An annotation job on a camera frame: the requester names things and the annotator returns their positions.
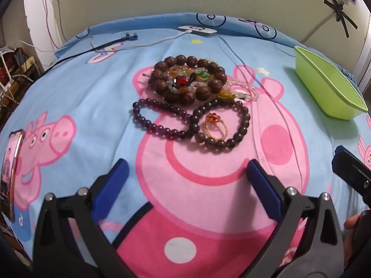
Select black cable with angled plug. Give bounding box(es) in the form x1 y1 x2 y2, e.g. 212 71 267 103
43 32 139 74

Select pale crystal bead bracelet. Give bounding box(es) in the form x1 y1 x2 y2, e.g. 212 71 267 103
207 59 260 102

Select gold chain red pendant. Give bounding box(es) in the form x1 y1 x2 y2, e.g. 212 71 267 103
205 113 229 140

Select smartphone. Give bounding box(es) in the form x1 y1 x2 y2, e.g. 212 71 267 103
0 129 25 222

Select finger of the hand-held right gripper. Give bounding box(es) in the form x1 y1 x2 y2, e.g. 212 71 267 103
331 146 371 210

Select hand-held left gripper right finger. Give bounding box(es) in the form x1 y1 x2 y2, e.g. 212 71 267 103
246 159 347 278

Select black tape cross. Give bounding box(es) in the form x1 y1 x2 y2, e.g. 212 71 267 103
324 0 358 39

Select white controller cable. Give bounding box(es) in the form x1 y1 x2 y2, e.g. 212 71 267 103
90 30 190 53

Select green plastic basket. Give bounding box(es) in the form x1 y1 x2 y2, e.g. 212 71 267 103
294 45 369 120

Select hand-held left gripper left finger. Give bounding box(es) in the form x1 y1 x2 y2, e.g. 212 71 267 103
31 158 137 278

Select large brown bead bracelet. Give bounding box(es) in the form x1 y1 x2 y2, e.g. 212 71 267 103
148 55 228 105

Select white controller box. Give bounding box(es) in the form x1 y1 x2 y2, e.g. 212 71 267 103
178 25 217 37

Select purple bead necklace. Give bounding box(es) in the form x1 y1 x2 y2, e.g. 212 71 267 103
132 98 195 141

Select hanging wall wires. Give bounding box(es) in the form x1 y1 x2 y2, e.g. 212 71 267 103
40 0 63 51

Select cartoon pig printed blanket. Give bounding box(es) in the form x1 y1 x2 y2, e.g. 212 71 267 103
0 12 371 278

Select person's right hand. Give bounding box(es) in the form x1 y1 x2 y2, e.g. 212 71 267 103
343 215 361 268

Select grey wall cable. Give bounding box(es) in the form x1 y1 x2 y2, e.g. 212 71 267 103
301 4 348 44

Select cluttered cables and plugs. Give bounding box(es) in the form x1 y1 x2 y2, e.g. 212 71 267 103
0 41 42 109

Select red bead pendant black cord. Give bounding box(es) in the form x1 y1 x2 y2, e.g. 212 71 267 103
171 75 189 90

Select dark smoky bead bracelet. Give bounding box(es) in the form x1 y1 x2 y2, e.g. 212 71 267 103
188 100 250 150

